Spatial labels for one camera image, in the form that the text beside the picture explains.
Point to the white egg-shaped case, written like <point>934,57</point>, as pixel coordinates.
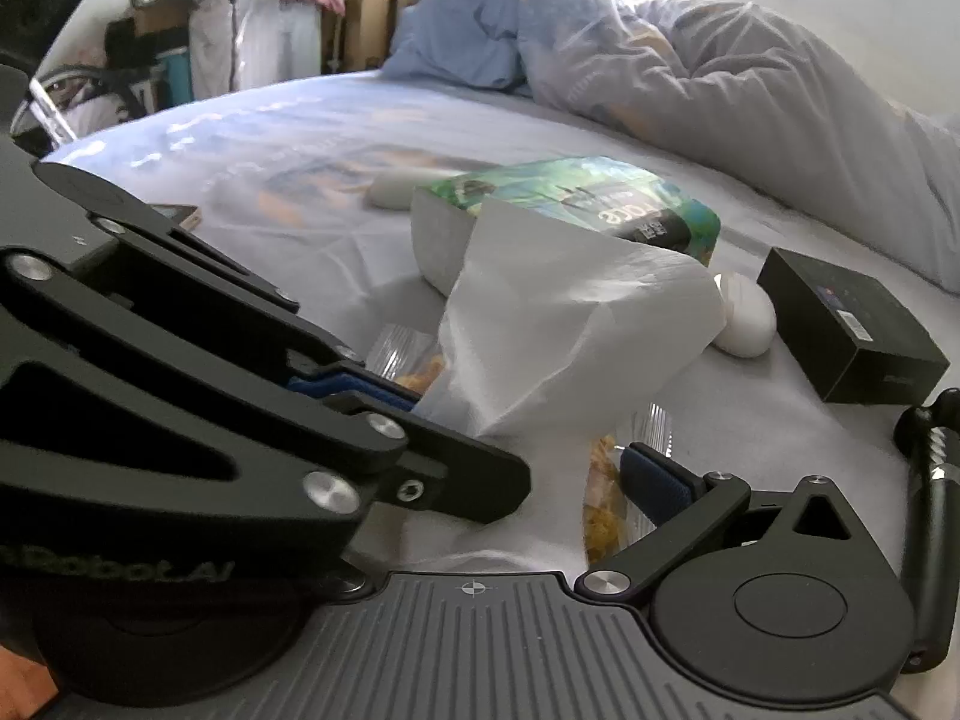
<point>746,319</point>

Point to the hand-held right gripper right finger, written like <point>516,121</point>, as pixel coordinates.
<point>658,487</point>

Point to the clear snack bag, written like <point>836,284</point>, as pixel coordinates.
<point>604,510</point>

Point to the white tissue sheet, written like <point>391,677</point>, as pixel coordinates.
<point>570,315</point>

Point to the grey-blue duvet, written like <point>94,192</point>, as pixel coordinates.
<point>712,75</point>

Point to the white storage bag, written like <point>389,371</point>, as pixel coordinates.
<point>255,37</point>

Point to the brown cardboard box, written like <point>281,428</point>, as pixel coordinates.
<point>367,22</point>

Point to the teal storage bin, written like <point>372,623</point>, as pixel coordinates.
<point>180,75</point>

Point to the black ball-headed massager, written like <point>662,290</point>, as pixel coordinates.
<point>934,540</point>

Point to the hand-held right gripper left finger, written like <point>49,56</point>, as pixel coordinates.
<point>351,582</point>

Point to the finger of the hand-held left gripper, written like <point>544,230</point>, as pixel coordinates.
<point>225,274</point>
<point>225,360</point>

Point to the green tissue pack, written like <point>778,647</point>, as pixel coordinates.
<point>600,195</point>

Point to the black cardboard box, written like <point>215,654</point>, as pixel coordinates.
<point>847,322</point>

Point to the dark flat packet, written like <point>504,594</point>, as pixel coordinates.
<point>176,216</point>

